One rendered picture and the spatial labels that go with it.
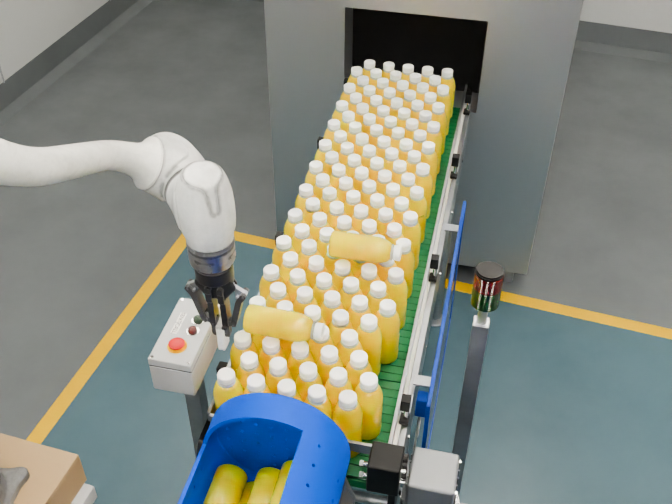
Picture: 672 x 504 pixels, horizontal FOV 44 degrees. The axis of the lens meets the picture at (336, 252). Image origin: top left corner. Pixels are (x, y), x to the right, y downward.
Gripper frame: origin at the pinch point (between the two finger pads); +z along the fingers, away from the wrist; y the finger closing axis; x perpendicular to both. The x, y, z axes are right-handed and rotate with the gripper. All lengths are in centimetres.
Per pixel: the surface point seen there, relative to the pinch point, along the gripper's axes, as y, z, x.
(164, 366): -13.9, 11.8, -1.8
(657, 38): 137, 112, 398
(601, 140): 104, 123, 289
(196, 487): 3.2, 12.9, -28.2
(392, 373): 33, 31, 24
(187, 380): -9.0, 15.2, -1.7
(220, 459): 4.3, 16.9, -18.6
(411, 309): 34, 31, 47
